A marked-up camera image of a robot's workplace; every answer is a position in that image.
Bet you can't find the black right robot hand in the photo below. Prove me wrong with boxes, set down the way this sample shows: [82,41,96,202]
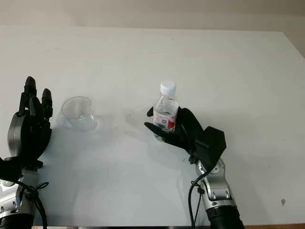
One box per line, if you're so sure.
[143,106,206,158]

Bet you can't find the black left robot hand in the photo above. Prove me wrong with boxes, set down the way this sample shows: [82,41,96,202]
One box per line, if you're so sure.
[7,76,54,165]

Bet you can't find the clear water bottle red label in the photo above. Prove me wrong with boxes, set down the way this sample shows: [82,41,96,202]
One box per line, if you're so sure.
[153,80,180,142]

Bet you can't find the clear plastic cup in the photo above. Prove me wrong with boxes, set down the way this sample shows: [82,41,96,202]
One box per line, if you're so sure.
[61,95,101,133]

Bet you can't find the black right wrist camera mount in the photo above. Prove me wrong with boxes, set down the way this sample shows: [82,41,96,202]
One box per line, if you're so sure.
[189,126,227,173]

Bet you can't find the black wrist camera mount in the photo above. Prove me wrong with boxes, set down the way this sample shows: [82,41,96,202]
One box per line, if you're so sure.
[0,156,44,182]
[189,126,227,173]

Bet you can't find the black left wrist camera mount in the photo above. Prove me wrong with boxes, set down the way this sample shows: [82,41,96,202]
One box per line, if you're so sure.
[0,156,44,182]

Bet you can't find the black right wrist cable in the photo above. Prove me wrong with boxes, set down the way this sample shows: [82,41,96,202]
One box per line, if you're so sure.
[187,171,208,227]

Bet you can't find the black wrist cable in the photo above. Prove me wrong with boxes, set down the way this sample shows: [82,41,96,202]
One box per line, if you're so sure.
[187,171,208,227]
[17,180,50,229]

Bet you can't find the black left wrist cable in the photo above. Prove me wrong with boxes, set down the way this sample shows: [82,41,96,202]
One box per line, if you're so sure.
[17,180,50,229]

